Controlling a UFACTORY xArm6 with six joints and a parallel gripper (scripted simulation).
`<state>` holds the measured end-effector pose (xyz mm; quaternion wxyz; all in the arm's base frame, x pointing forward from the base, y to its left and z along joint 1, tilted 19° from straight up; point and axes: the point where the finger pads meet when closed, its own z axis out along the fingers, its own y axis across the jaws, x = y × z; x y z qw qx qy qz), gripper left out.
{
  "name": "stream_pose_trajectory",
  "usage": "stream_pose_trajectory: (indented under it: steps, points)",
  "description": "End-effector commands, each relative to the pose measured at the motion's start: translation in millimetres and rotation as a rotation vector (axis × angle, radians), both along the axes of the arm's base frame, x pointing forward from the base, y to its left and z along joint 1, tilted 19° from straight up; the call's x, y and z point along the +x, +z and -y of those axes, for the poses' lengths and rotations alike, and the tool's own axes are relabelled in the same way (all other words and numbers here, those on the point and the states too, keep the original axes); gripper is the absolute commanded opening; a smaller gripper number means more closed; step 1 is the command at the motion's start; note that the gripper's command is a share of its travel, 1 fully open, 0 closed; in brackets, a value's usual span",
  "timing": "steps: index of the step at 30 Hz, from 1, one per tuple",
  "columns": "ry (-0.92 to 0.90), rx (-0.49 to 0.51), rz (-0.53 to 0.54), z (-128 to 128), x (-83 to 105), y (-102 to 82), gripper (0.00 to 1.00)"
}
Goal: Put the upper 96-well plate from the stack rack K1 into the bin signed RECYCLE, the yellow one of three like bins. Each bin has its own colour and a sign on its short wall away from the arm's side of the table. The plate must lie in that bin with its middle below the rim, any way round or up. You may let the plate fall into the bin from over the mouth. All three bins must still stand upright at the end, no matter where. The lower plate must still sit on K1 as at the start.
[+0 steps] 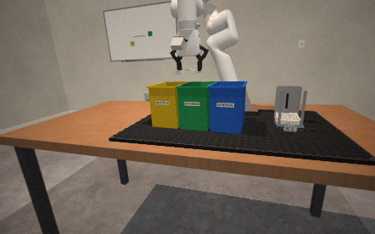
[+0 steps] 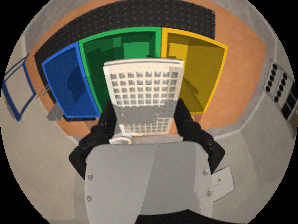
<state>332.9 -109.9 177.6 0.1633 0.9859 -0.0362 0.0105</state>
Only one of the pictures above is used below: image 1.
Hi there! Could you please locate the yellow bin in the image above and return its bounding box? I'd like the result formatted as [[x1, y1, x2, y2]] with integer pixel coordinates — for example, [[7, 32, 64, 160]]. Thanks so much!
[[147, 81, 190, 129]]

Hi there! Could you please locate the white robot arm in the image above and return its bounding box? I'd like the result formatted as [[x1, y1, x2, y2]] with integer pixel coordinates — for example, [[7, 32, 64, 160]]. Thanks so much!
[[171, 0, 238, 81]]

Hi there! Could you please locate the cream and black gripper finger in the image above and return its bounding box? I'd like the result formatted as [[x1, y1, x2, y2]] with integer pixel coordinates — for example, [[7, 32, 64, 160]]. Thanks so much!
[[170, 50, 182, 70], [196, 45, 209, 71]]

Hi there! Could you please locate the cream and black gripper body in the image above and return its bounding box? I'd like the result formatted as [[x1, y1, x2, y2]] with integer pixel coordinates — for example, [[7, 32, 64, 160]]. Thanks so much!
[[176, 28, 202, 57]]

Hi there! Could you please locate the green bin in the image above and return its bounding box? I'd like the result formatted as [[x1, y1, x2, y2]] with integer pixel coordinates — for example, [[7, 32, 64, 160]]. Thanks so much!
[[176, 81, 217, 131]]

